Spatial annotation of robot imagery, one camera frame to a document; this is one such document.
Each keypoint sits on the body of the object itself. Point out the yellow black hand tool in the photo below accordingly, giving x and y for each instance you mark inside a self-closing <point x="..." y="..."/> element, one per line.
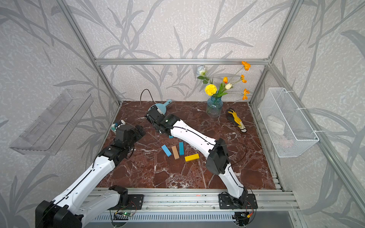
<point x="232" y="116"/>

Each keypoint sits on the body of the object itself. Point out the yellow and orange artificial flowers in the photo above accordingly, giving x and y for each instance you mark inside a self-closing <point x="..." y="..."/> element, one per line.
<point x="216" y="91"/>

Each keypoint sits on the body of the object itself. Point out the white cloth in basket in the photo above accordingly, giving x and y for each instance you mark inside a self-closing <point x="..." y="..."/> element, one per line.
<point x="276" y="125"/>

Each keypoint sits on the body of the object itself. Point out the light blue plastic dustpan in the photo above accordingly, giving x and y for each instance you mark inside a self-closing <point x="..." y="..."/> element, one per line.
<point x="161" y="107"/>

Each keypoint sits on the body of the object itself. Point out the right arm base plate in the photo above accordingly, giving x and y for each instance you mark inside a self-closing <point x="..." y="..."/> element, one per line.
<point x="228" y="202"/>

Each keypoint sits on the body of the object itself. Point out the light blue block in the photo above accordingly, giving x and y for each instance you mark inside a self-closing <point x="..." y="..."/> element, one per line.
<point x="166" y="150"/>

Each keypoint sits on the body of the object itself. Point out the white wire mesh basket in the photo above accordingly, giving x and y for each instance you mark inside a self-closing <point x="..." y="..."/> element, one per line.
<point x="299" y="135"/>

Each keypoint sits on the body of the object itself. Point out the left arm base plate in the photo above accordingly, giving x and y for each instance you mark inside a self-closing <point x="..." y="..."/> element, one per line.
<point x="131" y="202"/>

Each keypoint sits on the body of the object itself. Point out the tan wooden block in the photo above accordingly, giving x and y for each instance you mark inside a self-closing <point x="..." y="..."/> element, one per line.
<point x="175" y="152"/>

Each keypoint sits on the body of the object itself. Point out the round sunflower label can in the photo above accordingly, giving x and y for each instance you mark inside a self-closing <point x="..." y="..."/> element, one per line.
<point x="114" y="127"/>

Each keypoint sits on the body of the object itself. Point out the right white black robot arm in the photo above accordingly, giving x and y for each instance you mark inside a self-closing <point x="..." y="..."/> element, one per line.
<point x="215" y="151"/>

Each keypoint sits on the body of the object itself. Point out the long yellow block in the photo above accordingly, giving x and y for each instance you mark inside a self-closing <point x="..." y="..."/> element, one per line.
<point x="192" y="157"/>

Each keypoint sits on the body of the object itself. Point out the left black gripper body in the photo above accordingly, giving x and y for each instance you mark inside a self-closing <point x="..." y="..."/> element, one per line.
<point x="136" y="136"/>

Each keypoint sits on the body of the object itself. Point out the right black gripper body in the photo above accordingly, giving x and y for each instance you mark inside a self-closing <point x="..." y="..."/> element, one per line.
<point x="166" y="117"/>

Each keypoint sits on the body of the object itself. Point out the clear acrylic wall shelf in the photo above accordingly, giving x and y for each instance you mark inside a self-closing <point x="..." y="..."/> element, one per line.
<point x="47" y="134"/>

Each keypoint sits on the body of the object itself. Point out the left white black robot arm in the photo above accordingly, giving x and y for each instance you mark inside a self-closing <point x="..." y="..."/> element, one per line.
<point x="68" y="210"/>

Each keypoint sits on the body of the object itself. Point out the aluminium front rail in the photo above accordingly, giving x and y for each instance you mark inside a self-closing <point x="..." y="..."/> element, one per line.
<point x="199" y="200"/>

